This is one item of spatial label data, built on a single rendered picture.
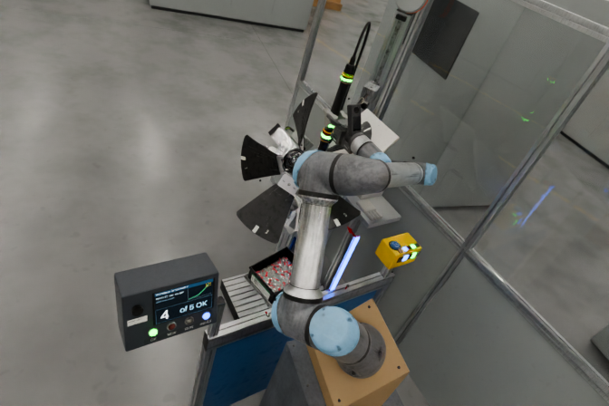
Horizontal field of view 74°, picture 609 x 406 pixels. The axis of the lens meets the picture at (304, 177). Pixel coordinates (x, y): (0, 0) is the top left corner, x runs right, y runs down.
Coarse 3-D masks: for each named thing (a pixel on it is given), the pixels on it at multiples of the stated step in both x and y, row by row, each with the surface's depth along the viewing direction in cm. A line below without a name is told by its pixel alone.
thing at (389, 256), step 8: (384, 240) 172; (392, 240) 173; (400, 240) 174; (408, 240) 176; (384, 248) 171; (392, 248) 169; (400, 248) 170; (416, 248) 173; (384, 256) 172; (392, 256) 168; (400, 256) 168; (416, 256) 177; (384, 264) 172; (392, 264) 169; (400, 264) 173
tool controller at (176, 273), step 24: (168, 264) 115; (192, 264) 116; (120, 288) 104; (144, 288) 105; (168, 288) 107; (192, 288) 112; (216, 288) 116; (120, 312) 107; (144, 312) 106; (192, 312) 115; (216, 312) 120; (144, 336) 110; (168, 336) 114
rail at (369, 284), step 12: (372, 276) 183; (336, 288) 172; (348, 288) 174; (360, 288) 177; (372, 288) 184; (324, 300) 166; (336, 300) 172; (264, 312) 154; (228, 324) 146; (240, 324) 147; (252, 324) 148; (264, 324) 153; (204, 336) 143; (216, 336) 141; (228, 336) 145; (240, 336) 150
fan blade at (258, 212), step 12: (264, 192) 176; (276, 192) 177; (288, 192) 178; (252, 204) 176; (264, 204) 176; (276, 204) 176; (288, 204) 178; (240, 216) 177; (252, 216) 176; (264, 216) 176; (276, 216) 176; (252, 228) 175; (264, 228) 175; (276, 228) 176; (276, 240) 175
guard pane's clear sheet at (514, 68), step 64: (384, 0) 221; (448, 0) 188; (320, 64) 278; (448, 64) 192; (512, 64) 166; (576, 64) 147; (448, 128) 196; (512, 128) 170; (576, 128) 149; (448, 192) 201; (576, 192) 152; (512, 256) 177; (576, 256) 155; (576, 320) 157
